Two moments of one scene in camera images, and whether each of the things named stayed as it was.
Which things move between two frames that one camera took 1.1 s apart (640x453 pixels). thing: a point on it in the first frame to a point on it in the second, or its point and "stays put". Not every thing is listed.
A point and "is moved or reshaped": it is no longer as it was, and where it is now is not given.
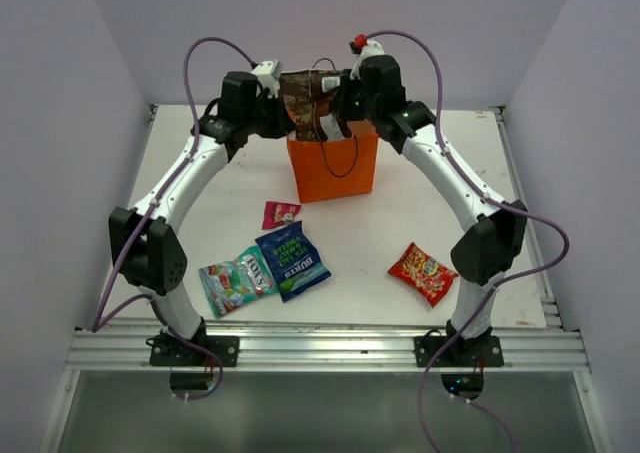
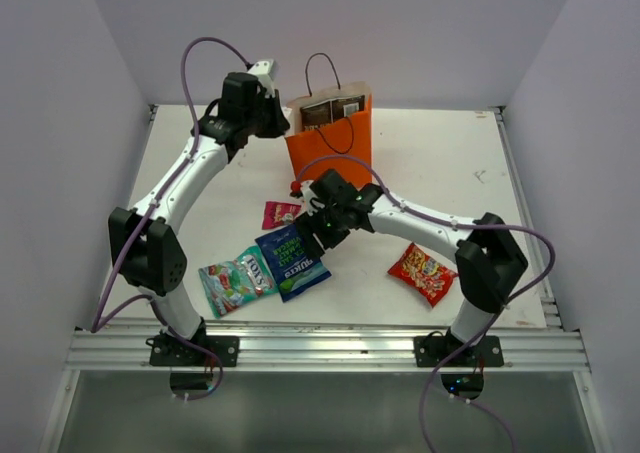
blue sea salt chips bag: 295,260 stays put
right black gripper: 341,107 to 309,224
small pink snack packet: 279,214 stays put
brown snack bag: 307,93 is moved or reshaped
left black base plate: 167,350 stays put
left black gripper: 283,124 stays put
